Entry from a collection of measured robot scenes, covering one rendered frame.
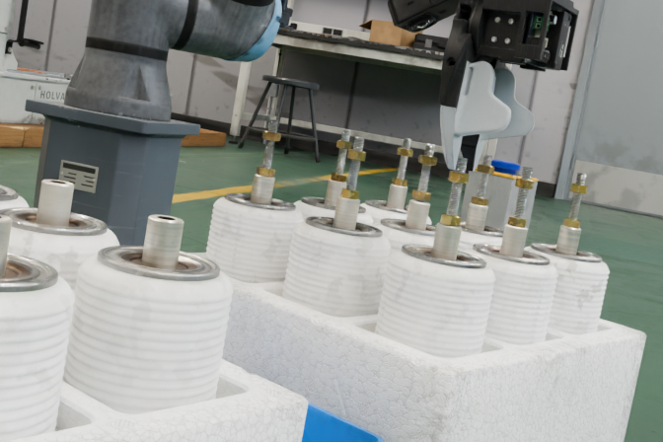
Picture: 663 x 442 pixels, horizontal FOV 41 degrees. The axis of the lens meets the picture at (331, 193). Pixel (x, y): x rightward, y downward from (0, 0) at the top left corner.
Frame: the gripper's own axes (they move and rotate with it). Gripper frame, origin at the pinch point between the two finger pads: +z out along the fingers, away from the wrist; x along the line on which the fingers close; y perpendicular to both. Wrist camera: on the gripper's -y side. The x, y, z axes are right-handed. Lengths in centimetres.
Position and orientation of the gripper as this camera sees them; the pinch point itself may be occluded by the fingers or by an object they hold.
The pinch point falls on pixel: (456, 153)
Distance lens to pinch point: 79.0
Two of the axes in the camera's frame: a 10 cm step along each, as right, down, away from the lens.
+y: 8.3, 2.0, -5.3
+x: 5.4, 0.1, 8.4
